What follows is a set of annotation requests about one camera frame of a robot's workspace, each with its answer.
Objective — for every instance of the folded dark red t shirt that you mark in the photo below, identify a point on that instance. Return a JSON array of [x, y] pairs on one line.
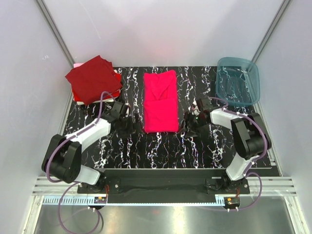
[[92, 78]]

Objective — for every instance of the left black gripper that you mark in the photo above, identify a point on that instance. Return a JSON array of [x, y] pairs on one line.
[[130, 131]]

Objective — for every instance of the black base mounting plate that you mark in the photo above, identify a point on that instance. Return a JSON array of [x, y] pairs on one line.
[[159, 179]]

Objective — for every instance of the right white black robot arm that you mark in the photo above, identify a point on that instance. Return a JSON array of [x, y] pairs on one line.
[[251, 138]]

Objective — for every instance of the black marble pattern mat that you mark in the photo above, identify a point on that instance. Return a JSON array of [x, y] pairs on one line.
[[213, 149]]

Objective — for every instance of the left aluminium corner post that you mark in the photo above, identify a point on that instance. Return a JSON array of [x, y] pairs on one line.
[[55, 31]]

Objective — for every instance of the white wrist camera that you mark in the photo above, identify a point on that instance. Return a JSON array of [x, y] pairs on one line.
[[127, 109], [195, 109]]

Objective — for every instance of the aluminium corner post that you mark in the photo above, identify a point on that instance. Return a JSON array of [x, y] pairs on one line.
[[274, 24], [55, 31]]

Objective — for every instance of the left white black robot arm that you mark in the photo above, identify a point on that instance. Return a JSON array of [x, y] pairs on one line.
[[62, 161]]

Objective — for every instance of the right aluminium corner post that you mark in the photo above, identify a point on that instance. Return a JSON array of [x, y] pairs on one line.
[[274, 24]]

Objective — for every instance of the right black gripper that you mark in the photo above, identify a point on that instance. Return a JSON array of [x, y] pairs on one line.
[[188, 117]]

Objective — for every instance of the aluminium frame rail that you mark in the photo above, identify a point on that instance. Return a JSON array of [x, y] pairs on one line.
[[117, 196]]

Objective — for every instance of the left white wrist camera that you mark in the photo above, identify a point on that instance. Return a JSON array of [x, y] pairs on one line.
[[127, 109]]

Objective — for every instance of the teal translucent plastic bin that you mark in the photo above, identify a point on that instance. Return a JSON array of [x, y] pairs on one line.
[[237, 81]]

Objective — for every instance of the bright pink t shirt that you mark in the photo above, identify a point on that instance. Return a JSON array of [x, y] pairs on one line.
[[160, 103]]

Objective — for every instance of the stack of folded t shirts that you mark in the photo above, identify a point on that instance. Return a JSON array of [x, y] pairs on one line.
[[116, 94]]

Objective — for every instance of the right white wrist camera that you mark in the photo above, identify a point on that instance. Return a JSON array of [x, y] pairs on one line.
[[195, 109]]

